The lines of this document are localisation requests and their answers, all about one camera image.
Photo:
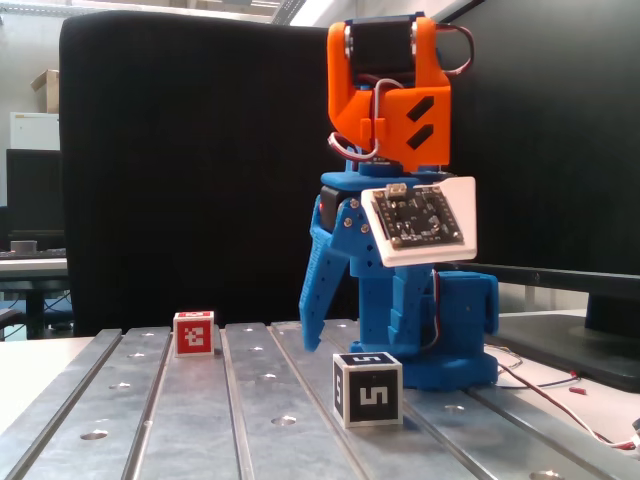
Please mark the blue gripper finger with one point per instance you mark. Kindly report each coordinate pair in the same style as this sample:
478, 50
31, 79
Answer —
320, 280
375, 310

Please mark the dark keyboard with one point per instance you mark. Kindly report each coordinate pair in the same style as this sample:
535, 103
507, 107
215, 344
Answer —
30, 253

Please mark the cardboard box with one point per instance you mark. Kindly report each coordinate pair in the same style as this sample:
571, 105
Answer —
47, 95

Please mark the white background desk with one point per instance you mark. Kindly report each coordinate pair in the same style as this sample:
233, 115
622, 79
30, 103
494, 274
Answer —
30, 267

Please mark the black cube with number five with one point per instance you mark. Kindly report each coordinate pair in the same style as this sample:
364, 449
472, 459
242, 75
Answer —
372, 395

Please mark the aluminium slotted base plate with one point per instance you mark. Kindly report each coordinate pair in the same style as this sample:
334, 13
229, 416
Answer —
200, 425

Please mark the red cube with white pattern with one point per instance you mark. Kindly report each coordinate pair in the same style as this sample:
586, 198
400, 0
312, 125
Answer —
192, 340

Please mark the ceiling light fixture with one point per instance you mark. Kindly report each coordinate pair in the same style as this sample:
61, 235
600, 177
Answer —
290, 10

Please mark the black Dell monitor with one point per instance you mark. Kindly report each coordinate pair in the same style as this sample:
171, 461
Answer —
550, 150

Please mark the white camera mount with board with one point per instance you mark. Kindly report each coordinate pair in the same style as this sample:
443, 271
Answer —
460, 210

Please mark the blue and orange robot arm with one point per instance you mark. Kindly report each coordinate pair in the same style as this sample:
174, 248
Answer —
340, 85

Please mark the grey tape roll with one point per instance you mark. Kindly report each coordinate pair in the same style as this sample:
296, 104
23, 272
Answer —
23, 246

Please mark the black background monitor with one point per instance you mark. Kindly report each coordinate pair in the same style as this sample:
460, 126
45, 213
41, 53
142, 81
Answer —
35, 190

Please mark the blue gripper body with servo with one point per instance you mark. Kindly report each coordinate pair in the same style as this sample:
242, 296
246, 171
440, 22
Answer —
356, 245

